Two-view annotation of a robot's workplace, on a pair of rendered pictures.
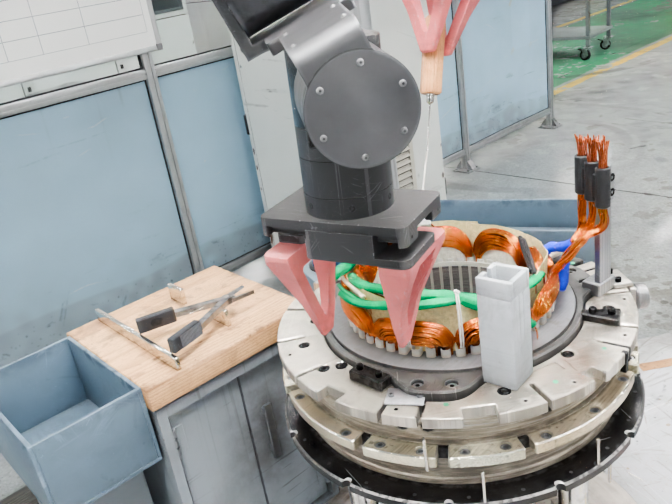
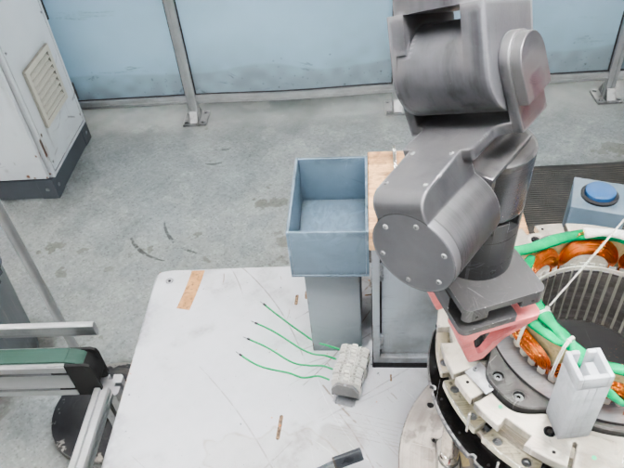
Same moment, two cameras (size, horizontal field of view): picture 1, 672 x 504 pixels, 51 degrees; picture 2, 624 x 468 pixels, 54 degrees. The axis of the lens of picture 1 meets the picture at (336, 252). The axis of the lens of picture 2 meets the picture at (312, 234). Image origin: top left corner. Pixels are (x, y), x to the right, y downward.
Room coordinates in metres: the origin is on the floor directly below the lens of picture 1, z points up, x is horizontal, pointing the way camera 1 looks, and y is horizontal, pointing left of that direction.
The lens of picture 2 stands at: (0.12, -0.17, 1.60)
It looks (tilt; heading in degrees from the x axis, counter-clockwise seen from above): 42 degrees down; 46
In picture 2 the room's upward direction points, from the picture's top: 6 degrees counter-clockwise
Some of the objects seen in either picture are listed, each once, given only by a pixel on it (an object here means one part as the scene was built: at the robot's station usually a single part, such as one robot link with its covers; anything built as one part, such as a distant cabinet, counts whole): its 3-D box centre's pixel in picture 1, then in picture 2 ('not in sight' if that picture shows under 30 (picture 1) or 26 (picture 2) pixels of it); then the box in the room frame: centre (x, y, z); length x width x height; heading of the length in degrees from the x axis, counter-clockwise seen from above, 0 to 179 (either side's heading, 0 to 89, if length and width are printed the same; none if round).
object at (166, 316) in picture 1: (156, 320); not in sight; (0.66, 0.20, 1.09); 0.04 x 0.01 x 0.02; 114
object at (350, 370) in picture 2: not in sight; (350, 370); (0.53, 0.21, 0.80); 0.10 x 0.05 x 0.04; 25
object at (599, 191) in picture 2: not in sight; (600, 191); (0.85, 0.01, 1.04); 0.04 x 0.04 x 0.01
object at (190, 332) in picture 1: (185, 336); not in sight; (0.62, 0.16, 1.09); 0.04 x 0.01 x 0.02; 144
